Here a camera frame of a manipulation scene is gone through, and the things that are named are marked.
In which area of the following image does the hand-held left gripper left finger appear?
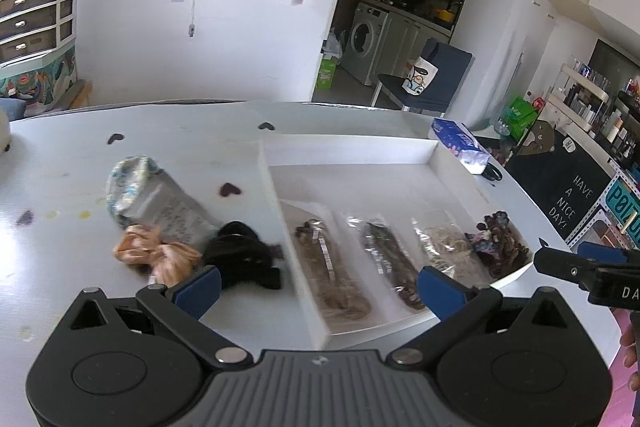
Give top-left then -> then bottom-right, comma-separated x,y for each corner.
67,264 -> 254,367

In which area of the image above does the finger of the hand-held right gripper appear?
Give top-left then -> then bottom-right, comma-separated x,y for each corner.
578,241 -> 640,266
533,245 -> 627,291

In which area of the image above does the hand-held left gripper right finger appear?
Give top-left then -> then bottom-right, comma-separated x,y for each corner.
387,266 -> 574,366

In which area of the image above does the beige hair tie packet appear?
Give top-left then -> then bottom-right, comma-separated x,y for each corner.
410,216 -> 495,288

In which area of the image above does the black scrunchie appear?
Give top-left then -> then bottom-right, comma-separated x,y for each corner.
202,220 -> 285,291

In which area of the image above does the dark brown hair tie packet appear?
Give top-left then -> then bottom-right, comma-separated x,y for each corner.
345,213 -> 427,313

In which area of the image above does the dark multicolour crochet scrunchie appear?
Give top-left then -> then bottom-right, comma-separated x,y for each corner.
464,210 -> 532,279

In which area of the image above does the light brown hair tie packet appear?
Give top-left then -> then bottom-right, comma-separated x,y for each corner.
279,201 -> 375,324

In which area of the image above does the white shallow cardboard box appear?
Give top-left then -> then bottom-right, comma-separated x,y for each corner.
257,134 -> 534,351

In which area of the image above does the person's right hand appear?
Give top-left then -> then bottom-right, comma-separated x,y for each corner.
619,313 -> 640,393

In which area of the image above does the teal plate sign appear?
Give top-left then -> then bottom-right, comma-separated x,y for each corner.
602,176 -> 640,234

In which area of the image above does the peach satin scrunchie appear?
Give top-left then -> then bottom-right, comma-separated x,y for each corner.
112,224 -> 204,289

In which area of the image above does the blue patterned scrunchie packet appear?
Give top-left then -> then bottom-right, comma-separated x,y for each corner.
105,154 -> 222,254

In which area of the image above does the blue tissue pack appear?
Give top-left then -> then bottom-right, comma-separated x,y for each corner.
430,117 -> 491,176

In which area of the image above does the shelf of bottles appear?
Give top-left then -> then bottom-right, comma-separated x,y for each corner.
539,56 -> 640,160

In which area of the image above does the green package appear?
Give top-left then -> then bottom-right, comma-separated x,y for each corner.
499,94 -> 539,144

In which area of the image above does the white cartoon print bag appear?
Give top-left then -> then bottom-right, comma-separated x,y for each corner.
402,56 -> 439,96

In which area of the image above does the dark blue chair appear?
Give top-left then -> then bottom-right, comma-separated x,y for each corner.
372,39 -> 474,116

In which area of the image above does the wooden stool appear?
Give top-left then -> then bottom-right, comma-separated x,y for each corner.
64,81 -> 94,110

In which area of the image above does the green bag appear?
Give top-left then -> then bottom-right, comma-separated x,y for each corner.
314,56 -> 339,91

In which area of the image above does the silver washing machine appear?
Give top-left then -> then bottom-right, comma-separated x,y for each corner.
343,1 -> 391,86

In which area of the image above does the blue triangle print pillow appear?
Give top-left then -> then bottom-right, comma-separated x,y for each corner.
0,97 -> 27,121

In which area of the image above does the colourful painted cabinet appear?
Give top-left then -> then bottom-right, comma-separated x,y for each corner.
0,44 -> 79,108

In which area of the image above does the white plastic drawer unit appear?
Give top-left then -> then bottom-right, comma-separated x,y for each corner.
0,0 -> 79,66

